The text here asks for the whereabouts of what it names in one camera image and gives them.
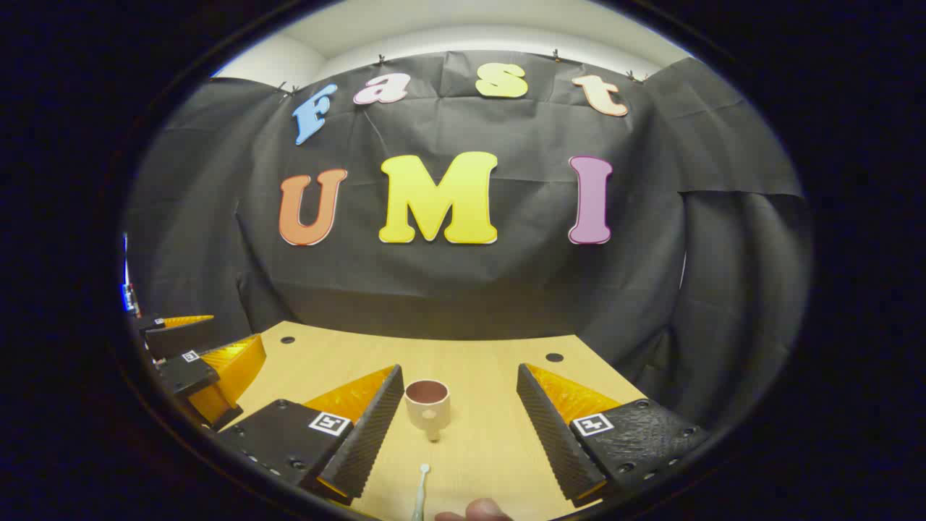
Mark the beige cup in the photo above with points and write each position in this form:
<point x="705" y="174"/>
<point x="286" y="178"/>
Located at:
<point x="427" y="412"/>

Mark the black backdrop cloth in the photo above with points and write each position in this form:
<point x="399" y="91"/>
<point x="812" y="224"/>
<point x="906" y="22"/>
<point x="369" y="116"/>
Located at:
<point x="448" y="289"/>

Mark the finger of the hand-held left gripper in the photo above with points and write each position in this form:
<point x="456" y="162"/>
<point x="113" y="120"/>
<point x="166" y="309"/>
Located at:
<point x="177" y="336"/>
<point x="189" y="373"/>

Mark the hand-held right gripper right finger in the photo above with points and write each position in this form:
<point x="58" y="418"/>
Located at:
<point x="542" y="427"/>

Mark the computer monitor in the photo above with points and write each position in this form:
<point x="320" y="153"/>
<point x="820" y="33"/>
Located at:
<point x="128" y="286"/>

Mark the wooden desktop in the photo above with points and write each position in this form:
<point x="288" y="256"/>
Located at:
<point x="477" y="449"/>

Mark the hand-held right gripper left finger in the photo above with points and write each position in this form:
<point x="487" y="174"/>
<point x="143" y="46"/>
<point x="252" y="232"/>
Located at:
<point x="376" y="420"/>

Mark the pale toothbrush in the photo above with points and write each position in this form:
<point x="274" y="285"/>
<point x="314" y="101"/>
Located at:
<point x="421" y="492"/>

